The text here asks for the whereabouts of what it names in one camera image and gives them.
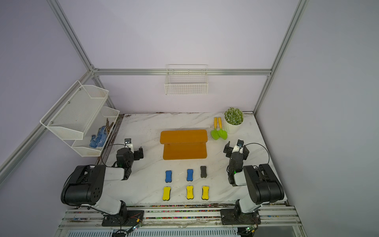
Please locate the brown sticks in rack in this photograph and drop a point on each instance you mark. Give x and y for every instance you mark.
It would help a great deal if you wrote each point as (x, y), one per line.
(109, 126)

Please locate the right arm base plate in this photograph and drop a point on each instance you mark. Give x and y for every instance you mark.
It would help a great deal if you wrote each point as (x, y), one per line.
(234, 217)

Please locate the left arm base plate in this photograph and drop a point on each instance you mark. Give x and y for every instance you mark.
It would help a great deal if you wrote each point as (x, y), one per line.
(128, 219)

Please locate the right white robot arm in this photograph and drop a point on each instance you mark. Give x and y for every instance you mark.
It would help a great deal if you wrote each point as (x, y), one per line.
(262, 183)

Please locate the potted green plant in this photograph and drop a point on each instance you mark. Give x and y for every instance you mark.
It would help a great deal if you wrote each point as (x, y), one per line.
(234, 119)

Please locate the green shovel right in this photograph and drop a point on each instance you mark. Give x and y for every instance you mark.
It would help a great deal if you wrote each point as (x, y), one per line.
(222, 133)

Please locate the white mesh two-tier rack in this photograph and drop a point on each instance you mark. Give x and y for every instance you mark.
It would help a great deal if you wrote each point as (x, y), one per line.
(78, 115)

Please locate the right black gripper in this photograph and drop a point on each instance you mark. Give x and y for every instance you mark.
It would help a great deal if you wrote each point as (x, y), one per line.
(228, 149)

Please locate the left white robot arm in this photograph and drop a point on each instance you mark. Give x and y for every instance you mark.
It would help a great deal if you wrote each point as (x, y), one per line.
(85, 185)

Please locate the green shovel left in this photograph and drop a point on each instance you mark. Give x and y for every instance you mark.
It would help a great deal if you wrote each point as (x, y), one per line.
(214, 133)

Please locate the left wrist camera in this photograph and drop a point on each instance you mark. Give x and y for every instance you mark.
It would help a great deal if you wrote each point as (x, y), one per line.
(128, 144)

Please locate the white wire wall basket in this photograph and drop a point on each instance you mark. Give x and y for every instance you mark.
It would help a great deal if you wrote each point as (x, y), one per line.
(186, 79)

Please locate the blue crumpled item in rack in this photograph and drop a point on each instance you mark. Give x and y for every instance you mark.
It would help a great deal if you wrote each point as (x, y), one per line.
(99, 139)

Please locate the green shovel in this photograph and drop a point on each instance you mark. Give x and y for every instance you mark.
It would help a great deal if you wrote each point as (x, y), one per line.
(214, 133)
(222, 133)

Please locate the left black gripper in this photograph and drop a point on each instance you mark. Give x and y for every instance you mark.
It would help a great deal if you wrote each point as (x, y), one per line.
(136, 153)

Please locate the orange wooden two-tier shelf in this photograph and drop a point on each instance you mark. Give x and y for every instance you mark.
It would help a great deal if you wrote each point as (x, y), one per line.
(184, 144)

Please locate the blue eraser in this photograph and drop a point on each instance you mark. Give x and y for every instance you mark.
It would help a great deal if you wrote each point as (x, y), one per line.
(168, 176)
(189, 175)
(203, 171)

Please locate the yellow eraser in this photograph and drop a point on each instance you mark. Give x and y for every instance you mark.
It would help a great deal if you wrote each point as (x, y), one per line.
(205, 193)
(166, 193)
(189, 190)

